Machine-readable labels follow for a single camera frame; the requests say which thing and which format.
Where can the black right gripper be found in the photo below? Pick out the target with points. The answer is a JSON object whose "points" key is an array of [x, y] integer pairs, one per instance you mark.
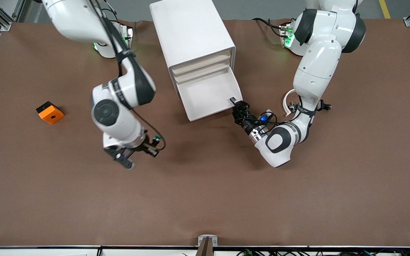
{"points": [[148, 149]]}

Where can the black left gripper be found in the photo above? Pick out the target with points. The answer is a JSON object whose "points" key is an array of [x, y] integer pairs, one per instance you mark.
{"points": [[246, 123]]}

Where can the green push button switch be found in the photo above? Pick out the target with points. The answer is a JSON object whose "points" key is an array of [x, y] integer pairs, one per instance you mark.
{"points": [[154, 146]]}

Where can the white cabinet drawer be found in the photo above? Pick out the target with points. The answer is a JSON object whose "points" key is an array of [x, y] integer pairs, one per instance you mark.
{"points": [[201, 64], [202, 72], [208, 96]]}

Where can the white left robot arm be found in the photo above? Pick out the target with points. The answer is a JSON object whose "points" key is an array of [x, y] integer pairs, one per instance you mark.
{"points": [[315, 71]]}

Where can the white plastic drawer cabinet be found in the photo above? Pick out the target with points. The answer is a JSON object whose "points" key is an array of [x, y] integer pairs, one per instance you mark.
{"points": [[190, 28]]}

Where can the white curved plastic part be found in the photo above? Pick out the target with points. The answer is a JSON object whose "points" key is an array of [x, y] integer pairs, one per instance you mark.
{"points": [[287, 103]]}

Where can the small brown black component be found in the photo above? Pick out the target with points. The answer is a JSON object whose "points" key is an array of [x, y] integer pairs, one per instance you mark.
{"points": [[292, 106]]}

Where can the small black clip component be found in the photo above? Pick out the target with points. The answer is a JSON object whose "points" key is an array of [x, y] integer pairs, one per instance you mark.
{"points": [[326, 106]]}

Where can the arm base connector bracket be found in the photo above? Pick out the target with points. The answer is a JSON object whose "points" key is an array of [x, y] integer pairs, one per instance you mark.
{"points": [[287, 35], [126, 35]]}

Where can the orange black button enclosure box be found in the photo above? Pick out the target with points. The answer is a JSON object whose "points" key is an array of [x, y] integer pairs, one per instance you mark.
{"points": [[51, 114]]}

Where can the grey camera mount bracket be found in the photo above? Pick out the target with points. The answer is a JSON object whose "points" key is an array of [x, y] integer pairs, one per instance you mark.
{"points": [[208, 245]]}

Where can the black table edge rail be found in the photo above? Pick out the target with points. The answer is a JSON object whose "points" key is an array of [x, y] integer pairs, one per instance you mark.
{"points": [[48, 246]]}

